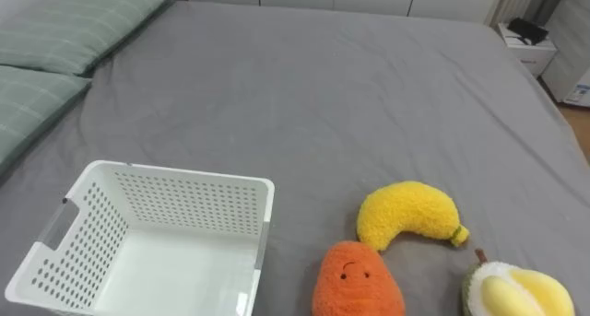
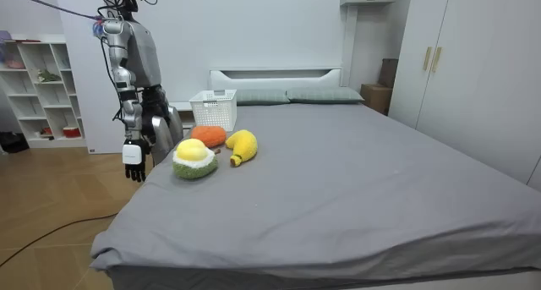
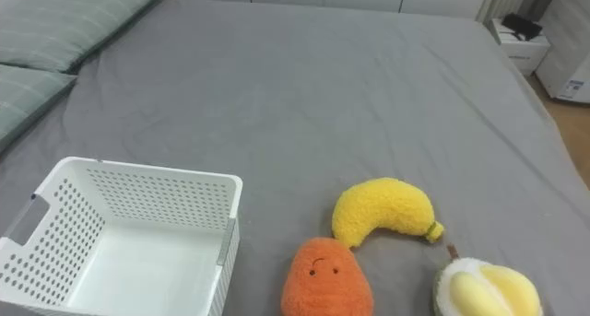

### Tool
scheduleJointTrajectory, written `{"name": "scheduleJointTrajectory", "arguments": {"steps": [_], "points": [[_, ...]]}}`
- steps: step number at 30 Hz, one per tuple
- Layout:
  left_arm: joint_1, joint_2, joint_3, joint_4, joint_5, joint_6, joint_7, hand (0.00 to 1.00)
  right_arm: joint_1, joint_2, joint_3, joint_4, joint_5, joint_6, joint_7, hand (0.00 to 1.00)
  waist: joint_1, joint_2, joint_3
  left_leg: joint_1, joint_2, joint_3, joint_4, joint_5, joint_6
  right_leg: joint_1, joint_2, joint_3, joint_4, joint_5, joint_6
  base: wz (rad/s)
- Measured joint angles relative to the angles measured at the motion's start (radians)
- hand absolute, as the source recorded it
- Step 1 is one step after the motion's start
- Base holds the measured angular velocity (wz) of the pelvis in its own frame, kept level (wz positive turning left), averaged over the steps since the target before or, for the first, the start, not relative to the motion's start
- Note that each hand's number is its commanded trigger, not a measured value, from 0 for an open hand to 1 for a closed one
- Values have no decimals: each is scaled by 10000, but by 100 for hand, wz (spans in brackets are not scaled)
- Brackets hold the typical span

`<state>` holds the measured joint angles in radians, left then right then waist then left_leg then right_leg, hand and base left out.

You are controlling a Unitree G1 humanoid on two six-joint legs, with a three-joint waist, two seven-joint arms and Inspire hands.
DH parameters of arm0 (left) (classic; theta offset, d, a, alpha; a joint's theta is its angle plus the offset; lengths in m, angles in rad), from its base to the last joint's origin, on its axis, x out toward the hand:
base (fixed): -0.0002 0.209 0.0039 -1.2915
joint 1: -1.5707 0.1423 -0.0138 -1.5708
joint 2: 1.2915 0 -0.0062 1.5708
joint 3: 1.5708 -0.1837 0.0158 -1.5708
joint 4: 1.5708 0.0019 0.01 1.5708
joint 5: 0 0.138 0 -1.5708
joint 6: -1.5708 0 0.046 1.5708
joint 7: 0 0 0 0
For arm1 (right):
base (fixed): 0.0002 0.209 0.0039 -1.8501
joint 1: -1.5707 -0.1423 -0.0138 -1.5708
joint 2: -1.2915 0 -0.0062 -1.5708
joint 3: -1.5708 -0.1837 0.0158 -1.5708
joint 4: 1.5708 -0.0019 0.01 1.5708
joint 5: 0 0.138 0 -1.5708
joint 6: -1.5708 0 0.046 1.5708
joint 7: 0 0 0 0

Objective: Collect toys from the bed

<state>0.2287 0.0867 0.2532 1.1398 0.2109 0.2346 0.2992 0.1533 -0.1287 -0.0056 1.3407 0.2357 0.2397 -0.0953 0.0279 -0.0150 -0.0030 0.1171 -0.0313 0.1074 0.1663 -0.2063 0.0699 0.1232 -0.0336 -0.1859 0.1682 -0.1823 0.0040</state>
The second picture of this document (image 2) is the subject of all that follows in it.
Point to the yellow banana soft toy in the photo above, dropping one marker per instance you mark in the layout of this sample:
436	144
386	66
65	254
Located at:
245	146

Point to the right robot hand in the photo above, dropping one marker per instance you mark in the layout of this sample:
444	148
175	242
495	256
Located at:
132	154

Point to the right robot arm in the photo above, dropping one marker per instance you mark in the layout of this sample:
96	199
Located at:
127	100

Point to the green avocado soft toy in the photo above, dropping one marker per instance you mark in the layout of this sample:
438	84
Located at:
194	165

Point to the green plant decoration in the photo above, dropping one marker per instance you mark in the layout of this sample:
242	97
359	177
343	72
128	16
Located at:
47	76

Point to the dark brown cardboard box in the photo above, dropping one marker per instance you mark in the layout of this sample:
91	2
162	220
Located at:
388	72

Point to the white open shelf unit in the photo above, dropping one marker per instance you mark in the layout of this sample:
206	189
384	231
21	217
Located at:
40	100

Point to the grey bed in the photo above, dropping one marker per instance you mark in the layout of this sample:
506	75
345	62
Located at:
338	188

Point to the orange soft toy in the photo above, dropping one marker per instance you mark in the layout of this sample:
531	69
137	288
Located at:
209	135

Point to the grey-green pillow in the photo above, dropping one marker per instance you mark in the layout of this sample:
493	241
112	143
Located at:
323	94
262	96

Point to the black bag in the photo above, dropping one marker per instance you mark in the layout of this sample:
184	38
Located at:
12	142

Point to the robot legs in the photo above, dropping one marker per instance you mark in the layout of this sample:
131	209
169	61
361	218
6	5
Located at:
162	127

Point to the white perforated plastic basket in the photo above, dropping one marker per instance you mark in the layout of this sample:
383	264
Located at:
213	110

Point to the robot body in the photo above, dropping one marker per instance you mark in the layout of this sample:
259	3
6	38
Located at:
141	53

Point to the white wardrobe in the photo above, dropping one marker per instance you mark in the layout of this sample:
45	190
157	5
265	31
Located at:
477	74

